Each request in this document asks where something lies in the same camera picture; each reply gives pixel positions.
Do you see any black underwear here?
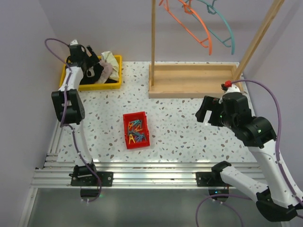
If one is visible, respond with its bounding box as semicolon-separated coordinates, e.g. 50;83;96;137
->
80;63;104;85

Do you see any left wooden rack post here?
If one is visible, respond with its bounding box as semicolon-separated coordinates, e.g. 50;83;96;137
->
151;0;156;86

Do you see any orange plastic hanger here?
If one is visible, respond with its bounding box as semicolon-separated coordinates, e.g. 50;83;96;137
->
159;0;213;55

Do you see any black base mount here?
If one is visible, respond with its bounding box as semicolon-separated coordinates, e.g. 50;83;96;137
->
69;165;114;187
196;172;226;187

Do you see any blue clothespin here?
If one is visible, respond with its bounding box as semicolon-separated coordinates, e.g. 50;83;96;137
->
136;134;146;142

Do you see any red plastic bin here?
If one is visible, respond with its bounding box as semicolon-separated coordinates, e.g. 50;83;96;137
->
123;112;150;149

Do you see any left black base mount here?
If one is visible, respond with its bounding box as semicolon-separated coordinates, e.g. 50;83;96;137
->
69;165;114;187

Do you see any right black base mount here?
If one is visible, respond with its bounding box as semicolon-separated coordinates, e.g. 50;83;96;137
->
196;172;226;187

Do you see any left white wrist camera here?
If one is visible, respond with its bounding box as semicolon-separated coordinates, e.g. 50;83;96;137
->
69;39;80;48

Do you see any yellow plastic tray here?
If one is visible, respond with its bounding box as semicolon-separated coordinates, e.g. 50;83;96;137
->
67;52;122;91

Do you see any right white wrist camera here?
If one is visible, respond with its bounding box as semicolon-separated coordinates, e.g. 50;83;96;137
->
219;80;241;104

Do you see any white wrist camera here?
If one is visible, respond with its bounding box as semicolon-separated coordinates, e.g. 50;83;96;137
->
69;39;80;48
219;80;241;104

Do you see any wooden rack post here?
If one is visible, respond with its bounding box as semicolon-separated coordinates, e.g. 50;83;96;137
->
151;0;156;86
233;0;284;80

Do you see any yellow clothespin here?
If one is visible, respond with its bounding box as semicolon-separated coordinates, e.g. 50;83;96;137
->
129;134;136;144

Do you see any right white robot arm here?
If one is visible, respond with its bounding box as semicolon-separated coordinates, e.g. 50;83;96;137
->
195;92;303;222

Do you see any pale green cloth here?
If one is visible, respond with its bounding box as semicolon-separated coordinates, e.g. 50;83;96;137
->
101;51;120;81

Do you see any wooden rack base tray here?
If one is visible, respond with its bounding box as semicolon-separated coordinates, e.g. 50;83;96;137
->
149;62;239;98

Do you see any teal plastic hanger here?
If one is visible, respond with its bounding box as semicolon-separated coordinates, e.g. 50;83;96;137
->
193;0;235;55

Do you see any aluminium rail frame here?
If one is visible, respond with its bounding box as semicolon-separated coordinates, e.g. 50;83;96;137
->
29;89;268;190

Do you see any right wooden rack post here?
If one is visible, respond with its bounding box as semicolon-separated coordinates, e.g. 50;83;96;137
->
233;0;284;80

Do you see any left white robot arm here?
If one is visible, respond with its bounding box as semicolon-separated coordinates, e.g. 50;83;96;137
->
51;40;100;186

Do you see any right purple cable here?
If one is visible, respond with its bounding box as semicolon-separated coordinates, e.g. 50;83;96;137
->
195;79;303;227

